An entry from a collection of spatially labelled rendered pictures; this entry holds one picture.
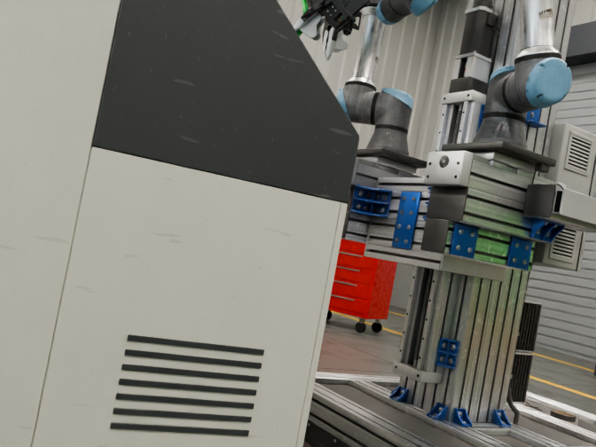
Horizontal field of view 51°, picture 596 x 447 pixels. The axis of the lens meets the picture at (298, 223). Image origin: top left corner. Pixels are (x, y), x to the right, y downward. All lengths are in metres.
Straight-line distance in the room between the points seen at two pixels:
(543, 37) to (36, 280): 1.33
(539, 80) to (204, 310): 1.00
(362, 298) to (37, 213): 4.66
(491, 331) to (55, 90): 1.48
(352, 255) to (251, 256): 4.45
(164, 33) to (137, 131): 0.21
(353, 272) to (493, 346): 3.75
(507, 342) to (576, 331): 5.99
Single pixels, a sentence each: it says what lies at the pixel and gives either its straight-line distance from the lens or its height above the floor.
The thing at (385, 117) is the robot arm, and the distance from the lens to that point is 2.20.
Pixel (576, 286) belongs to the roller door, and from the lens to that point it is 8.21.
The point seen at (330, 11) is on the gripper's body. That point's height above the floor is 1.26.
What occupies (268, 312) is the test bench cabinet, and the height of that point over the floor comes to 0.51.
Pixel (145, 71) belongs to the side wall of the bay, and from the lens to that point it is 1.34.
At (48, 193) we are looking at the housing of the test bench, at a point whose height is 0.68.
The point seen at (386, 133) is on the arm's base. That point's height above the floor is 1.11.
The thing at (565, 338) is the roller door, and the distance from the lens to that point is 8.23.
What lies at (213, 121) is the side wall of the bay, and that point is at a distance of 1.35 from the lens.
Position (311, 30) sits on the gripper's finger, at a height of 1.21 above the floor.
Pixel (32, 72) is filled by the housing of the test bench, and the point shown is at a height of 0.90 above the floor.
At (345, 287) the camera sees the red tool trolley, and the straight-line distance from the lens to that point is 5.82.
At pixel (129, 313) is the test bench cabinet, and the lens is 1.33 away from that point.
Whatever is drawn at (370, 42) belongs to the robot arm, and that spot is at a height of 1.43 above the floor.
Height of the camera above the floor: 0.67
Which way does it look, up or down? 2 degrees up
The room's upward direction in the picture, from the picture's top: 11 degrees clockwise
